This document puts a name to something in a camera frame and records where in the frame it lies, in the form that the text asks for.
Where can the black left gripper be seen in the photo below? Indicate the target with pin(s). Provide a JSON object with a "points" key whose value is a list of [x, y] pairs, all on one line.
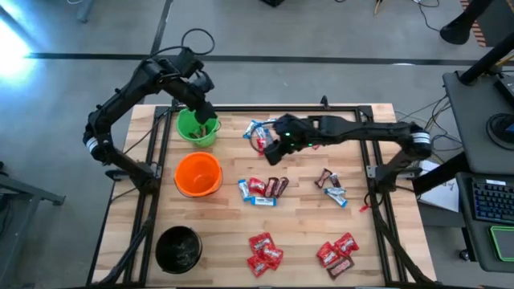
{"points": [[180, 89]]}

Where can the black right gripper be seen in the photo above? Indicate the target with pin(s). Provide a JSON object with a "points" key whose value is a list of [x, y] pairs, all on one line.
{"points": [[303, 139]]}

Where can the orange jack-o-lantern bucket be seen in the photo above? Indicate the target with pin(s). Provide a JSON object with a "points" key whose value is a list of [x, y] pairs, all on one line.
{"points": [[198, 174]]}

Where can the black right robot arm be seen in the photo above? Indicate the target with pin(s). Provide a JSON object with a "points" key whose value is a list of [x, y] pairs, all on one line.
{"points": [[369, 129]]}

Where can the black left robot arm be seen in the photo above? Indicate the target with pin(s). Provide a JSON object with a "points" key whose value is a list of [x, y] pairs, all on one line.
{"points": [[120, 101]]}

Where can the green plastic bucket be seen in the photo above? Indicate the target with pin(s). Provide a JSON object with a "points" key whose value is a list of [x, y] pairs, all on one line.
{"points": [[186, 124]]}

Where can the black plastic bucket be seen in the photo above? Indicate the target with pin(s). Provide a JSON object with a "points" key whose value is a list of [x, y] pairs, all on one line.
{"points": [[178, 251]]}

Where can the black desk leg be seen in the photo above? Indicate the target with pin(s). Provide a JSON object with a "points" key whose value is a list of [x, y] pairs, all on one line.
{"points": [[441, 173]]}

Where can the white paper sheet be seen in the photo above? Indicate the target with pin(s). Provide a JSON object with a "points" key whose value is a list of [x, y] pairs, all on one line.
{"points": [[441, 196]]}

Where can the grey metal cart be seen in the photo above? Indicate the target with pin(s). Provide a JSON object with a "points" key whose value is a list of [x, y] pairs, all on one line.
{"points": [[32, 192]]}

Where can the grey side desk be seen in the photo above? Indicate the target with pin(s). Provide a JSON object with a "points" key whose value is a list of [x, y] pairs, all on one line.
{"points": [[470, 132]]}

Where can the dark grey keyboard desk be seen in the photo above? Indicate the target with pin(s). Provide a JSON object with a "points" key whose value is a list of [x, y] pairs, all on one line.
{"points": [[466, 225]]}

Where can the black backlit keyboard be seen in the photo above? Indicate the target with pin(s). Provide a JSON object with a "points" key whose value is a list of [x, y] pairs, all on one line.
{"points": [[494, 200]]}

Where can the round black base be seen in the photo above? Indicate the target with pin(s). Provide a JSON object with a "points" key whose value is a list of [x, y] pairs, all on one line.
{"points": [[498, 128]]}

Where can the black pole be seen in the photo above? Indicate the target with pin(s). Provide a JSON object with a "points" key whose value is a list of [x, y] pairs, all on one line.
{"points": [[488, 60]]}

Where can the orange black striped mat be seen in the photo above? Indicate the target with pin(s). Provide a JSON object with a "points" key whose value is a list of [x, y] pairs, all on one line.
{"points": [[478, 34]]}

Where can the black desk device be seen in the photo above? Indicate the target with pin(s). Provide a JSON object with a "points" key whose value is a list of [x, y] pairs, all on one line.
{"points": [[507, 90]]}

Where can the green-edged black tablet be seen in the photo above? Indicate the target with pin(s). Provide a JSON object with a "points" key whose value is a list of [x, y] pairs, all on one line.
{"points": [[506, 243]]}

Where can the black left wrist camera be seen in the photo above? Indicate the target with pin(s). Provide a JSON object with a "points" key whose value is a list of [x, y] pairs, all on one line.
{"points": [[202, 82]]}

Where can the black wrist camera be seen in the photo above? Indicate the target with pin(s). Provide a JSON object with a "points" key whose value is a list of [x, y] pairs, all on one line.
{"points": [[202, 82], [287, 122]]}

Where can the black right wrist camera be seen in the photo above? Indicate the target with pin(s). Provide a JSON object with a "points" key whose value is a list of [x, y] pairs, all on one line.
{"points": [[287, 122]]}

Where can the black aluminium table frame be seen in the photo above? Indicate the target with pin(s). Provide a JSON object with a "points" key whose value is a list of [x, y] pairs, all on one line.
{"points": [[261, 108]]}

